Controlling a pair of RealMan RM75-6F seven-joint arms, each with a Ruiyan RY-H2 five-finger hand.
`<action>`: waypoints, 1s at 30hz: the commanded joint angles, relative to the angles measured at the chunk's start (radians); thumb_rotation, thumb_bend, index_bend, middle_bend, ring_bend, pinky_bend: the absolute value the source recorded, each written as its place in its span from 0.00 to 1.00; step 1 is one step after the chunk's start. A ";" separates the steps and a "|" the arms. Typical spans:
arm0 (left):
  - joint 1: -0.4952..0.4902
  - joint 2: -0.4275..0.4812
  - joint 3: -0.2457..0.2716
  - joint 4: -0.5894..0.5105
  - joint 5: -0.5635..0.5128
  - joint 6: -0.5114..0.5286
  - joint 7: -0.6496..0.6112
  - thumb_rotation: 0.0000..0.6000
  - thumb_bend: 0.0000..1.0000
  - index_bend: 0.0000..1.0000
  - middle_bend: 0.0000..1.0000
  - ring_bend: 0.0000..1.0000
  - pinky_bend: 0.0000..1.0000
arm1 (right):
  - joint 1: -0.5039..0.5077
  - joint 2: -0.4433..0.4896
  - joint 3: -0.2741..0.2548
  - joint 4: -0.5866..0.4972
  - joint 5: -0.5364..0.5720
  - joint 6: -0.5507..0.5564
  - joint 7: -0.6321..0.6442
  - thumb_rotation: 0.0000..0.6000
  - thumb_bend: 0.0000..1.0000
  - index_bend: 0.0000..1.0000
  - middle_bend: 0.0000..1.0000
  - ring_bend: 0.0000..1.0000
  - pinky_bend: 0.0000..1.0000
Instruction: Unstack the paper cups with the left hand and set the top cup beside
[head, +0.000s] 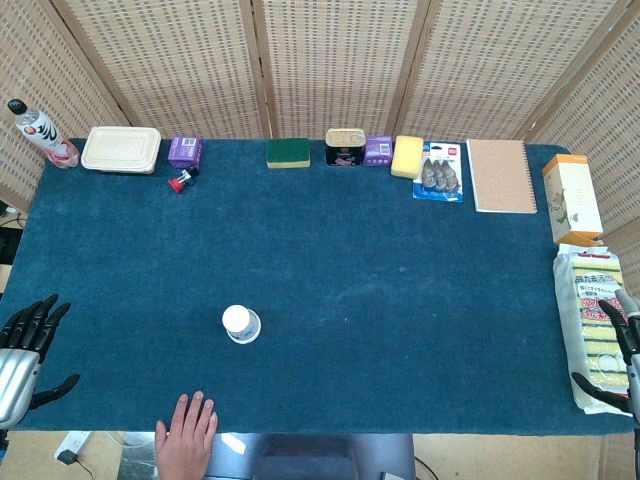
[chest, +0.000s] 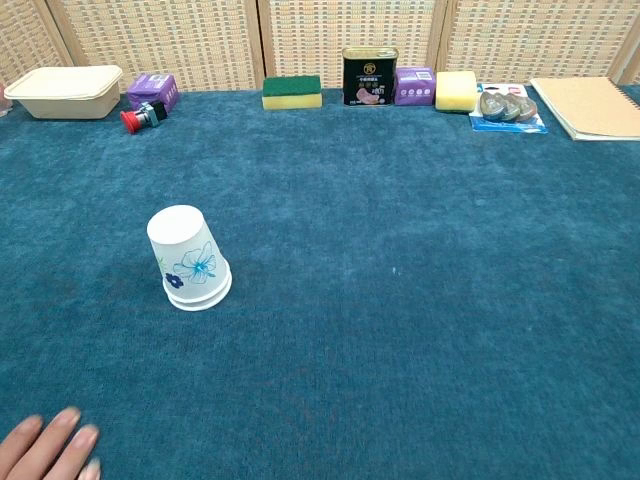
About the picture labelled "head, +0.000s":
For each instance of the brown spiral notebook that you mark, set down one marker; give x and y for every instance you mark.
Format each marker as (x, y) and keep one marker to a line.
(501, 175)

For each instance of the purple small carton box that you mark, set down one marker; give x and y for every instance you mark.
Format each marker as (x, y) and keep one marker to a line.
(379, 150)
(184, 151)

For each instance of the black luncheon meat can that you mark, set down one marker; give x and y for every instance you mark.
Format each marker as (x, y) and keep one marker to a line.
(343, 146)

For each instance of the blister pack of hooks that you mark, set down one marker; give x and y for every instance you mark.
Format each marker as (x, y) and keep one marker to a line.
(439, 173)

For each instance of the green and yellow sponge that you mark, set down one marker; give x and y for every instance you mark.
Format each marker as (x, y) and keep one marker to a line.
(287, 152)

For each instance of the plain yellow sponge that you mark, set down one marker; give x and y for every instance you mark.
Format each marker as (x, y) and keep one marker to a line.
(407, 156)

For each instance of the red emergency push button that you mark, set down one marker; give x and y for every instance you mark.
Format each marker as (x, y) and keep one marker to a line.
(183, 179)

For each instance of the white power strip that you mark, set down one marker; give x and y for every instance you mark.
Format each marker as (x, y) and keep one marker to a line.
(74, 442)

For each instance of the bare human hand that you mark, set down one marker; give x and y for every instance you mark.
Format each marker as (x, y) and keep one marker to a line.
(185, 440)

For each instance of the clear plastic drink bottle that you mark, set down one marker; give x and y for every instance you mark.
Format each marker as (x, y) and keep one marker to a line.
(37, 134)

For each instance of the beige lidded takeaway container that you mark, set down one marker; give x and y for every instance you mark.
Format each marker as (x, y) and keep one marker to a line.
(121, 149)

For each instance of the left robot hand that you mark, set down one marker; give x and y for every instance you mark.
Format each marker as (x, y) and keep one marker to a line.
(17, 367)

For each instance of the woven bamboo screen panel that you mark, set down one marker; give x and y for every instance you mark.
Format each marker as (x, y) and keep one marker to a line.
(500, 65)
(612, 130)
(35, 80)
(170, 65)
(340, 60)

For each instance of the blue carpet mat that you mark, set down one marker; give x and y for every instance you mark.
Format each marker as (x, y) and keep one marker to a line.
(350, 250)

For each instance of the packaged yellow sponge multipack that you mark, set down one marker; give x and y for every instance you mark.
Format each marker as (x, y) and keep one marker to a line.
(592, 330)

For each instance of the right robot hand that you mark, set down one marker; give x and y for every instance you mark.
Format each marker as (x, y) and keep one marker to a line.
(634, 350)

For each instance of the white cup blue flower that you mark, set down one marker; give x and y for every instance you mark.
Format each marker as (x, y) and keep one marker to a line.
(236, 317)

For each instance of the orange and white carton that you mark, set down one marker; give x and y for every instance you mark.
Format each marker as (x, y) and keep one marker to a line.
(575, 197)

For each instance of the dark robot torso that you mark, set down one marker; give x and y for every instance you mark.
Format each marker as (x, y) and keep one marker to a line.
(310, 457)

